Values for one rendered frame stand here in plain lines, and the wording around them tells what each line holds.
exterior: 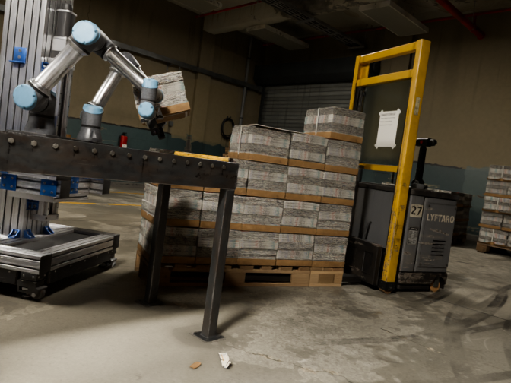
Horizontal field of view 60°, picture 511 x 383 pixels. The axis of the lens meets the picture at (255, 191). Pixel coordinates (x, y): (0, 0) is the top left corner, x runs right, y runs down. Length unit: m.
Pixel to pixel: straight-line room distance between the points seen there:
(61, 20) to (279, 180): 1.61
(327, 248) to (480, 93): 6.47
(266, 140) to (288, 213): 0.53
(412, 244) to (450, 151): 5.80
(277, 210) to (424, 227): 1.21
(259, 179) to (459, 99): 6.87
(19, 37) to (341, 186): 2.22
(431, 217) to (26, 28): 2.99
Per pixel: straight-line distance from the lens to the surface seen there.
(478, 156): 9.06
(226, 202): 1.97
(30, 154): 1.54
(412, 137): 3.40
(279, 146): 2.97
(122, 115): 9.97
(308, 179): 3.10
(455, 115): 9.33
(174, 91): 2.59
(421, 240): 3.63
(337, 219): 3.26
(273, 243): 3.02
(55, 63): 2.40
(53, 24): 2.91
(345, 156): 3.25
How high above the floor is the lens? 0.79
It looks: 3 degrees down
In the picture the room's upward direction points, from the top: 8 degrees clockwise
